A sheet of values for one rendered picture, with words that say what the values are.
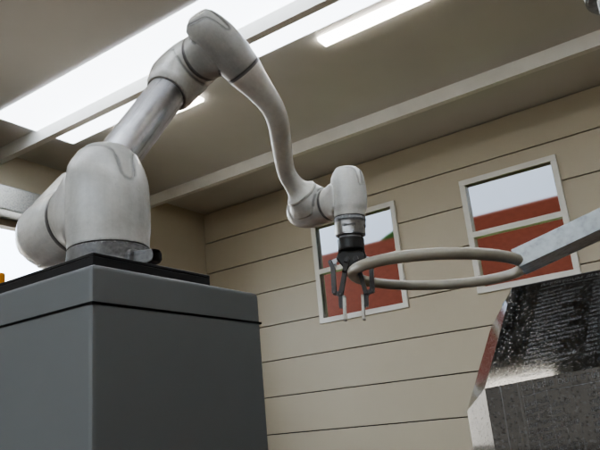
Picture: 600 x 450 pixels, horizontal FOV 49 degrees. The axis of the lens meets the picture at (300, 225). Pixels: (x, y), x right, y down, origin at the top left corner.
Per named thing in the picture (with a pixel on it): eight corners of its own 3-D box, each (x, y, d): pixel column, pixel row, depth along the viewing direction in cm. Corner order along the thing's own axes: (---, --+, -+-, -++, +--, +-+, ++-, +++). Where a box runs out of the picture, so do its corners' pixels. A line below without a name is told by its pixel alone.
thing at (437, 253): (540, 282, 193) (539, 272, 193) (516, 250, 150) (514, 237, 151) (380, 295, 213) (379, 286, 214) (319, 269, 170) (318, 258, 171)
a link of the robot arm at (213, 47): (266, 47, 174) (233, 70, 183) (220, -10, 168) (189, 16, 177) (245, 72, 166) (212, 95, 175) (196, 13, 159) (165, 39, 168)
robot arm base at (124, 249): (117, 257, 111) (117, 226, 112) (36, 284, 122) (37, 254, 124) (193, 272, 125) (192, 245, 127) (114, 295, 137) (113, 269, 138)
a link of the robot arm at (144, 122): (29, 220, 128) (-15, 249, 142) (93, 272, 134) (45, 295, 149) (195, 18, 176) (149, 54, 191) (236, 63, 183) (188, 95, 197)
